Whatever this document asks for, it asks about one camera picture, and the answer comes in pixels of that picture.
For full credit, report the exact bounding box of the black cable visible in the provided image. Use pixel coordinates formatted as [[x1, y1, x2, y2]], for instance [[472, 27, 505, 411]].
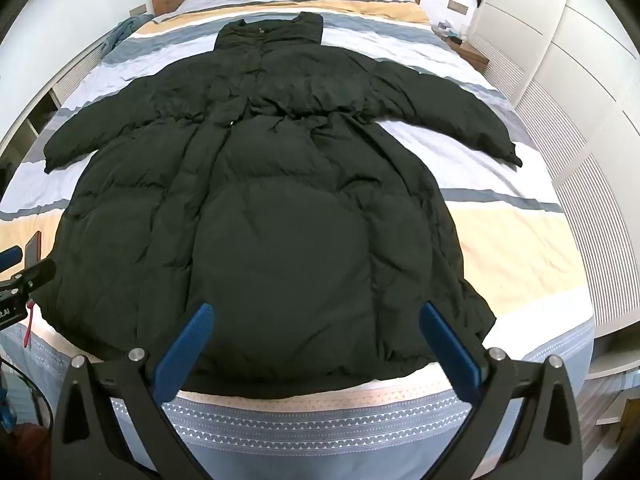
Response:
[[0, 355, 56, 441]]

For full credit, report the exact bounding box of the black puffer coat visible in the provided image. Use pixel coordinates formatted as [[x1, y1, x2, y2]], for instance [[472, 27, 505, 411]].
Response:
[[42, 11, 523, 401]]

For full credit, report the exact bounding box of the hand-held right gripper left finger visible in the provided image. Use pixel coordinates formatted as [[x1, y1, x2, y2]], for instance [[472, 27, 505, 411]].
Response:
[[50, 302, 221, 480]]

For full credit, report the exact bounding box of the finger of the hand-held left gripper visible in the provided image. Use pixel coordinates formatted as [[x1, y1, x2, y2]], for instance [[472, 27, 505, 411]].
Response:
[[0, 246, 25, 272], [10, 259, 57, 293]]

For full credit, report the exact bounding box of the red phone strap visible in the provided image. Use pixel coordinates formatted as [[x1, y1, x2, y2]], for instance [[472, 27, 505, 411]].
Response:
[[22, 300, 35, 348]]

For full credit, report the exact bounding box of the striped bedspread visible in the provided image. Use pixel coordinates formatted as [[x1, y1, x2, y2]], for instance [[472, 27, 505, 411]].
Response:
[[0, 0, 598, 480]]

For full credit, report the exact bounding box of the white wardrobe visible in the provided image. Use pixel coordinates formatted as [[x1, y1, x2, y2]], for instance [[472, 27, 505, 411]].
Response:
[[470, 0, 640, 381]]

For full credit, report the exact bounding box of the wooden nightstand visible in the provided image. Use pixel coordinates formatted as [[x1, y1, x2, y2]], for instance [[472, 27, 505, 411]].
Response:
[[447, 35, 490, 73]]

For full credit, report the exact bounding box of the blue-grey cloth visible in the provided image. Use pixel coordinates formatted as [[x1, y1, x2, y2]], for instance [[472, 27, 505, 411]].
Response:
[[102, 15, 153, 56]]

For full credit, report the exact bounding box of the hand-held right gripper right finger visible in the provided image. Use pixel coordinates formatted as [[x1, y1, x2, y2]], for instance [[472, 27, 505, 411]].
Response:
[[419, 301, 583, 480]]

